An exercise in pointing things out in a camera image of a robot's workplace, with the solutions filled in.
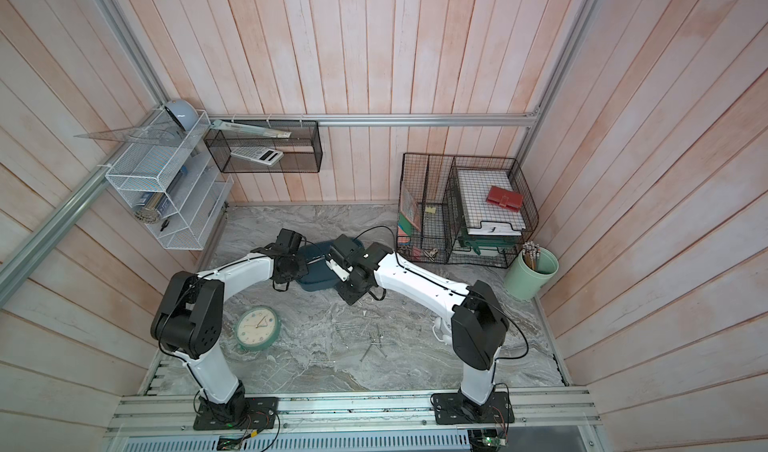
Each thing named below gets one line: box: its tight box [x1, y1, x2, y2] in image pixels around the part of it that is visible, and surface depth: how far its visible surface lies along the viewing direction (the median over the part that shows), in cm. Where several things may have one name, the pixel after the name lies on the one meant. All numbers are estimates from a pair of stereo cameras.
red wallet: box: [486, 186, 524, 212], surface depth 93 cm
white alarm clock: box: [432, 317, 453, 345], surface depth 87 cm
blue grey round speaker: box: [165, 99, 199, 132], surface depth 85 cm
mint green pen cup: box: [504, 246, 559, 302], surface depth 87 cm
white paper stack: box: [457, 170, 526, 236], surface depth 94 cm
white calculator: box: [230, 146, 284, 166], surface depth 100 cm
